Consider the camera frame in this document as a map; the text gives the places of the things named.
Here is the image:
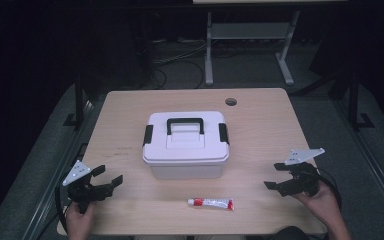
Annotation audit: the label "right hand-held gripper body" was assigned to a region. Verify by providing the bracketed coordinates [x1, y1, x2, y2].
[277, 147, 326, 198]

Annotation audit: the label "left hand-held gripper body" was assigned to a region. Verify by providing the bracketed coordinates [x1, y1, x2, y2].
[62, 160, 115, 214]

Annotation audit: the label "red and white tube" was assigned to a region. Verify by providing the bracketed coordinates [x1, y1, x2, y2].
[187, 197, 236, 212]

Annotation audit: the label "white plastic storage box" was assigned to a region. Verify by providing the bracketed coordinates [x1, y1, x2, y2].
[149, 159, 226, 181]

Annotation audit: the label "white box lid black handle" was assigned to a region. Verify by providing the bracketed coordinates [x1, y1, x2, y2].
[142, 110, 230, 167]

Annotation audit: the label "person's left hand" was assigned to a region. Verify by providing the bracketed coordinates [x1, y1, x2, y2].
[65, 200, 98, 235]

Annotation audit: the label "person's right hand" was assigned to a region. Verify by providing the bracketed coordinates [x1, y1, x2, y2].
[292, 181, 343, 223]

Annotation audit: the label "person's dark knee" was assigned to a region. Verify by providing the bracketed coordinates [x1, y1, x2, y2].
[270, 226, 318, 240]

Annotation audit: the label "black metal stand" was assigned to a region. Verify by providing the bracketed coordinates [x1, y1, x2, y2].
[63, 74, 88, 130]
[347, 71, 376, 132]

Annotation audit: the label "grey metal-legged desk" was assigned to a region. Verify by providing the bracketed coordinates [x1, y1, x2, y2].
[192, 0, 348, 87]

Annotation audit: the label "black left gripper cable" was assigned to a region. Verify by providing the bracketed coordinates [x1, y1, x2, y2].
[54, 183, 70, 234]

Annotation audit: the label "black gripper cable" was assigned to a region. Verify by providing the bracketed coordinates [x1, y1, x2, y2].
[317, 169, 343, 212]
[54, 183, 70, 234]

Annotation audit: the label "metal floor rail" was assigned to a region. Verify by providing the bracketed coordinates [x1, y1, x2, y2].
[21, 99, 96, 240]
[333, 99, 384, 223]

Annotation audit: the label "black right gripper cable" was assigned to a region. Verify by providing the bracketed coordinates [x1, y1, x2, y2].
[317, 169, 343, 212]

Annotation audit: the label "black floor cable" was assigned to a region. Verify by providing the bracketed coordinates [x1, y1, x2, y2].
[151, 59, 206, 90]

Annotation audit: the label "grey floor cables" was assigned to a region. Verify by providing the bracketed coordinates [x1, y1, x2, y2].
[151, 39, 208, 65]

